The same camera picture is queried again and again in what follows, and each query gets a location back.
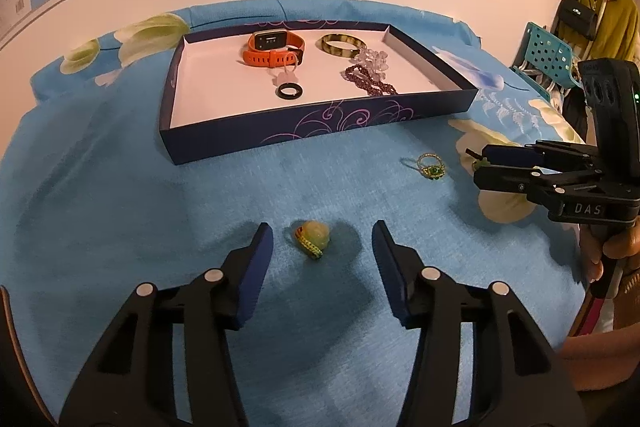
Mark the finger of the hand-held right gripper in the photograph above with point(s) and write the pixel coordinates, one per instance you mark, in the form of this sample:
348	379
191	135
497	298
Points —
505	155
505	187

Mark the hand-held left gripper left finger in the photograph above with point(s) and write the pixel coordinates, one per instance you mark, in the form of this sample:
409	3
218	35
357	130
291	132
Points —
255	278

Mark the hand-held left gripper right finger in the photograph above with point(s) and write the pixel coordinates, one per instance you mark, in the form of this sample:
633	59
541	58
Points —
390	278

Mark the dark blue cardboard box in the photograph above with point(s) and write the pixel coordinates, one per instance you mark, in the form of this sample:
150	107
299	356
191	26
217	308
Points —
235	87

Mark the tortoiseshell bangle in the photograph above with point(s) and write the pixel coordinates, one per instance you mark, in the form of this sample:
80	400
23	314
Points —
330	41

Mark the orange smart watch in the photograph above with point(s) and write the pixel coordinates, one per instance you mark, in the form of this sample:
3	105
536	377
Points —
272	57

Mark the person's right forearm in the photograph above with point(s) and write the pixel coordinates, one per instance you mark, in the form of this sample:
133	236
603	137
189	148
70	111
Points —
600	364

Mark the person's right hand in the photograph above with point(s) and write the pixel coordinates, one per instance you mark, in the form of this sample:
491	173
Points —
625	247

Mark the blue plastic basket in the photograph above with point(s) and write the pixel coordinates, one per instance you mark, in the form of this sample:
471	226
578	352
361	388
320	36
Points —
547	54

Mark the yellow-green coat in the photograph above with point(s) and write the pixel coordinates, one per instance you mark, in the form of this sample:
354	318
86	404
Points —
622	27

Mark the black handbag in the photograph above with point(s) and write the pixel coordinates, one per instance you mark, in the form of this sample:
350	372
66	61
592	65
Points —
577	18

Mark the blue floral tablecloth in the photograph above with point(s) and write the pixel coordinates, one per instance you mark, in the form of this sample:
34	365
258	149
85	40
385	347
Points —
150	207

